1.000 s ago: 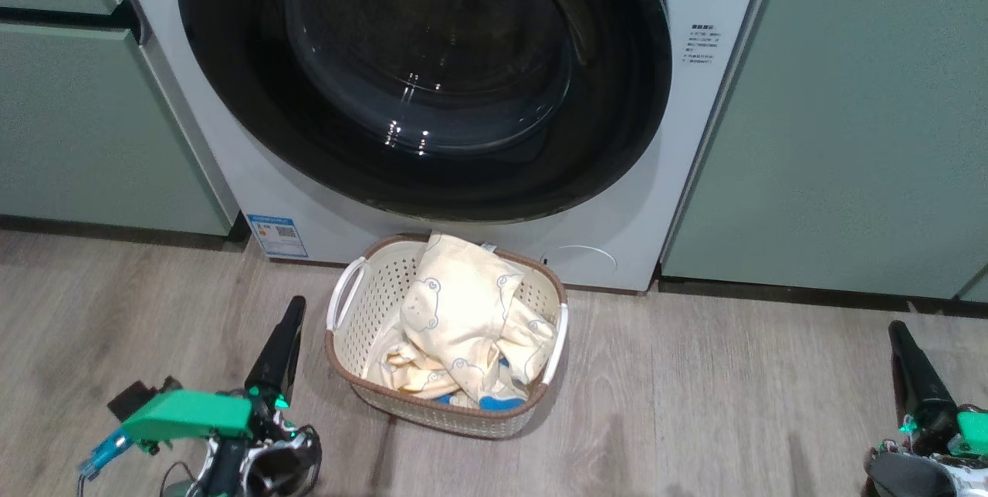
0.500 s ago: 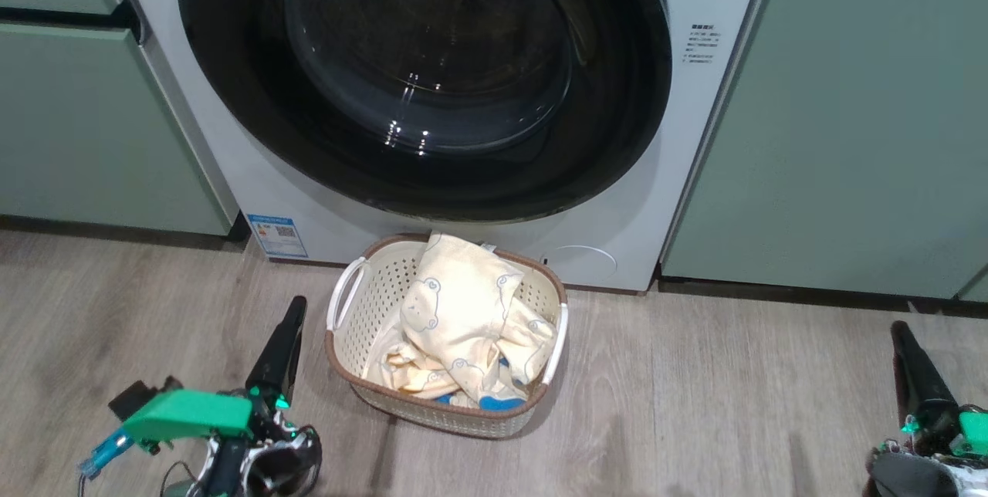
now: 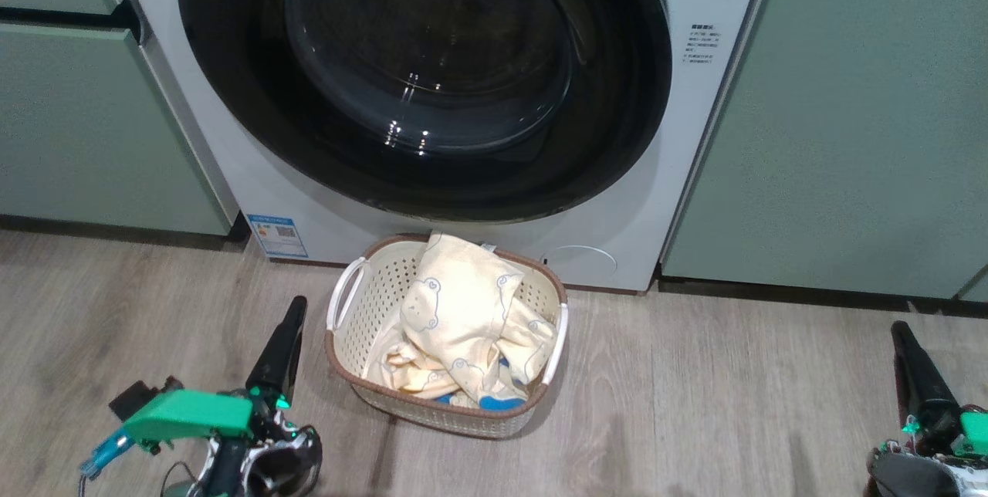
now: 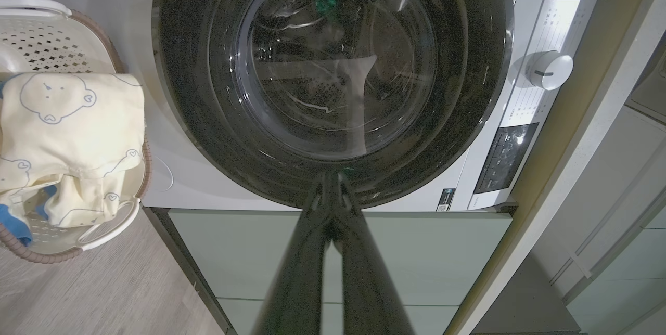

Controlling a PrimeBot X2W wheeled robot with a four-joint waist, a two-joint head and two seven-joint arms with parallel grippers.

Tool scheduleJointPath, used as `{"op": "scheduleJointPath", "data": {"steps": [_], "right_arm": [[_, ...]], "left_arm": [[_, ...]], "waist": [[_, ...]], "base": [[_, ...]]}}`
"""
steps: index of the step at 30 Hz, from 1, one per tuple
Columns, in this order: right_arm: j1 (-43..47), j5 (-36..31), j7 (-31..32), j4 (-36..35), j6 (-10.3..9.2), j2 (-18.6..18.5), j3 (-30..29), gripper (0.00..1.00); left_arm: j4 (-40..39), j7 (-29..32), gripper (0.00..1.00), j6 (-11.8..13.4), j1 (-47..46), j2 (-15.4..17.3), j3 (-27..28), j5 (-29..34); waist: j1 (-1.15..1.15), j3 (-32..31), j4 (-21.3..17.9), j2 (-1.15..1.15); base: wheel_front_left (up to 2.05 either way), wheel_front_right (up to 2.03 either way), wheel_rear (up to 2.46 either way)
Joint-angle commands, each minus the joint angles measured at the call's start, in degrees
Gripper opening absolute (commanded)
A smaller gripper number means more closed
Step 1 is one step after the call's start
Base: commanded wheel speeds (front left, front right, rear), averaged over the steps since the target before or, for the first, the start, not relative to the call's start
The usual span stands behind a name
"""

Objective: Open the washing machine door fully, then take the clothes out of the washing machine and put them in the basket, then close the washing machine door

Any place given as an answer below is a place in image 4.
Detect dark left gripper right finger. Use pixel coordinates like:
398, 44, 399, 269
332, 170, 415, 335

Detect white front-load washing machine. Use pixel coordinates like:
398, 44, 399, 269
11, 0, 616, 214

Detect small black QR sticker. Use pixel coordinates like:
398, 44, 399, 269
437, 188, 457, 212

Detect black washer display panel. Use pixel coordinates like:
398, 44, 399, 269
473, 122, 541, 195

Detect black round glass washer door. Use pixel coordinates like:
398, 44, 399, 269
151, 0, 515, 210

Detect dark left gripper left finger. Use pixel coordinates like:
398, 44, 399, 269
254, 171, 335, 335

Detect pale green cabinet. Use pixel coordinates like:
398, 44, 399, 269
166, 209, 515, 335

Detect round drain filter cover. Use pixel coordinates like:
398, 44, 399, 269
152, 154, 175, 194

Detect cream garment with blue cuffs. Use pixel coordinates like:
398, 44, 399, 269
0, 166, 137, 248

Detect cream bear print garment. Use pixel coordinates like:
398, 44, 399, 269
0, 71, 146, 179

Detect white round control knob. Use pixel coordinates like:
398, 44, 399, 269
525, 50, 574, 92

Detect beige countertop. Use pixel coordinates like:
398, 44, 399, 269
445, 0, 666, 335

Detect cream perforated laundry basket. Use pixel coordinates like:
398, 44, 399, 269
0, 0, 153, 265

